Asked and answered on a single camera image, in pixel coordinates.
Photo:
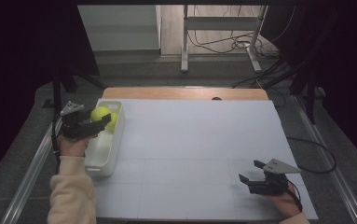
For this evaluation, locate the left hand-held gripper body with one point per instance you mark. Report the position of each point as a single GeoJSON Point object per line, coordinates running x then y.
{"type": "Point", "coordinates": [75, 127]}

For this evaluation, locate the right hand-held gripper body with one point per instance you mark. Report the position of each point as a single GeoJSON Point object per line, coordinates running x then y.
{"type": "Point", "coordinates": [271, 185]}

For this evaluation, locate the yellow tennis ball black mark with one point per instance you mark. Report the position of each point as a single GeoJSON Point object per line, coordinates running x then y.
{"type": "Point", "coordinates": [99, 112]}

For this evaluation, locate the plain yellow tennis ball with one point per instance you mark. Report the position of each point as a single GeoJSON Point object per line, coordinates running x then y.
{"type": "Point", "coordinates": [113, 123]}

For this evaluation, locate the white plastic bin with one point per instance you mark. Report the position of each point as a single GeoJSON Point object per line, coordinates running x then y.
{"type": "Point", "coordinates": [104, 149]}

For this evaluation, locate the person's left hand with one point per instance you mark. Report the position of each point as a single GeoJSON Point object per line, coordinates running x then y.
{"type": "Point", "coordinates": [72, 146]}

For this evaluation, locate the person's right hand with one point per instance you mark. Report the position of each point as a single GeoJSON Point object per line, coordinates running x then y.
{"type": "Point", "coordinates": [285, 203]}

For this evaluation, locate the black metal stand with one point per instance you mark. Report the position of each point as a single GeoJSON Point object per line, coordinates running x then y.
{"type": "Point", "coordinates": [56, 93]}
{"type": "Point", "coordinates": [311, 102]}

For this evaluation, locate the white board table cover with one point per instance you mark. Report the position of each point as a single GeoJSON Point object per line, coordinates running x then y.
{"type": "Point", "coordinates": [182, 174]}

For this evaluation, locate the dark round table grommet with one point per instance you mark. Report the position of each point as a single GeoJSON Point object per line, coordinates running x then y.
{"type": "Point", "coordinates": [216, 98]}

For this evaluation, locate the dark curtain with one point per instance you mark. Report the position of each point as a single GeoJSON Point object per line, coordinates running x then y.
{"type": "Point", "coordinates": [347, 77]}
{"type": "Point", "coordinates": [17, 62]}

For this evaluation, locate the white cabinet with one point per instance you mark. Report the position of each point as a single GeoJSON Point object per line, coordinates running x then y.
{"type": "Point", "coordinates": [120, 28]}

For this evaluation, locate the aluminium floor rail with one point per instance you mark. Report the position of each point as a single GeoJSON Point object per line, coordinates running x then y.
{"type": "Point", "coordinates": [33, 174]}
{"type": "Point", "coordinates": [337, 180]}

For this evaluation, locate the white metal desk frame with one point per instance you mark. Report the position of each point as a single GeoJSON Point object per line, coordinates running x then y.
{"type": "Point", "coordinates": [219, 23]}

